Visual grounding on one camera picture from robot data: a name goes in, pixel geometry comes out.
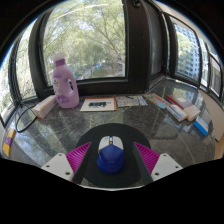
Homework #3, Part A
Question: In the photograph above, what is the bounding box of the white booklet with dark picture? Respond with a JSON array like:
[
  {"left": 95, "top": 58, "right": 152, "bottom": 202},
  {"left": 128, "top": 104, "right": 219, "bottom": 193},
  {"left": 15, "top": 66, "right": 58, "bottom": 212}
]
[{"left": 79, "top": 96, "right": 118, "bottom": 113}]

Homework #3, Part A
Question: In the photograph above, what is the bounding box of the dark red book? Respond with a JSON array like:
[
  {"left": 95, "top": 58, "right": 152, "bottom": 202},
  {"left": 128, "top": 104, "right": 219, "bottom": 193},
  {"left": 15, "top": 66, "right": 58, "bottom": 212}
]
[{"left": 165, "top": 93, "right": 202, "bottom": 122}]

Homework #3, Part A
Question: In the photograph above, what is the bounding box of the blue box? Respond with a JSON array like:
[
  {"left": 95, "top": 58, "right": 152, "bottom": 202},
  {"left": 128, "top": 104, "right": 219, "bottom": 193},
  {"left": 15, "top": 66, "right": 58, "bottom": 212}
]
[{"left": 193, "top": 115, "right": 210, "bottom": 137}]

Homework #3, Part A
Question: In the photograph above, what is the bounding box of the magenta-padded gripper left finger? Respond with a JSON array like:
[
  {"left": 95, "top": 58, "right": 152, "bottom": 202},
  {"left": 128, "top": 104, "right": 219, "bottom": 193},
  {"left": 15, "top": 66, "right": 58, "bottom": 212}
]
[{"left": 40, "top": 141, "right": 94, "bottom": 186}]

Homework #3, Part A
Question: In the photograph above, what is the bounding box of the colourful leaflet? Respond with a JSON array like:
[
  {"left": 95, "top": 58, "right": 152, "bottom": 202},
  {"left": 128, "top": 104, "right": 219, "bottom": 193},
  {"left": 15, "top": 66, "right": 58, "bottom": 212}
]
[{"left": 115, "top": 95, "right": 148, "bottom": 108}]

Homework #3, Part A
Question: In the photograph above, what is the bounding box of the orange and white box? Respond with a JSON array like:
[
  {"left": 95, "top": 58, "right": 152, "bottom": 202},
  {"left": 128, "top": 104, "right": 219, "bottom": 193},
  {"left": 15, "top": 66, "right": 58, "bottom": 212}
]
[{"left": 31, "top": 94, "right": 58, "bottom": 120}]

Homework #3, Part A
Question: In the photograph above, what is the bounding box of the round black mouse pad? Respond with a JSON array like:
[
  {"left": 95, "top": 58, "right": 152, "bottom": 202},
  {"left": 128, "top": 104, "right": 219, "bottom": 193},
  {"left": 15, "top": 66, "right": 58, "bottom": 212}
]
[{"left": 73, "top": 122, "right": 152, "bottom": 188}]

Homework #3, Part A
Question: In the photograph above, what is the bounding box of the purple detergent bottle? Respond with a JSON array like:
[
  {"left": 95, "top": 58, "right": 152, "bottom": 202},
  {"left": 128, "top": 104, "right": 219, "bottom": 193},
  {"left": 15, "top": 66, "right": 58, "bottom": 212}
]
[{"left": 51, "top": 51, "right": 81, "bottom": 110}]

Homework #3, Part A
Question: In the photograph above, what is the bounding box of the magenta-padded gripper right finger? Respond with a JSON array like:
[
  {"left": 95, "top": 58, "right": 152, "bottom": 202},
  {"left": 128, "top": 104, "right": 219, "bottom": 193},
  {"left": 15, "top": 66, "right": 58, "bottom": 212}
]
[{"left": 132, "top": 141, "right": 184, "bottom": 186}]

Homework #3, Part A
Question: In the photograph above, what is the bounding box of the black cable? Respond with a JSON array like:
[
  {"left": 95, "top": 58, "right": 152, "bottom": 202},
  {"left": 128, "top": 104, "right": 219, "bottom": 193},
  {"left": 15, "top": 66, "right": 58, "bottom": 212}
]
[{"left": 14, "top": 101, "right": 38, "bottom": 134}]

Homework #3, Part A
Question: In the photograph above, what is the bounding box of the colourful booklet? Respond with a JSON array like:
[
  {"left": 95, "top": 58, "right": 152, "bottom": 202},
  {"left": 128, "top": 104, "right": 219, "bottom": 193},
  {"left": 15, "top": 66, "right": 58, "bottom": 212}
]
[{"left": 143, "top": 92, "right": 172, "bottom": 110}]

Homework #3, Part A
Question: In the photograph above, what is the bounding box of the blue and white computer mouse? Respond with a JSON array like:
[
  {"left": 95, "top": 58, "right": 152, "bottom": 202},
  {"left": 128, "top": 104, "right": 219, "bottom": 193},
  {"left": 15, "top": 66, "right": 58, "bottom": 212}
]
[{"left": 96, "top": 134, "right": 126, "bottom": 175}]

